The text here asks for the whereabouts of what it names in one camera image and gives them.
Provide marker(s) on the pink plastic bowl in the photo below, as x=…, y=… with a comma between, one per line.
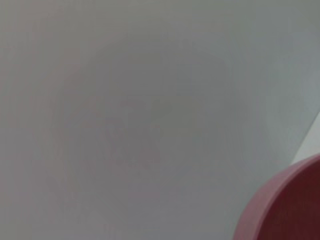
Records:
x=287, y=205

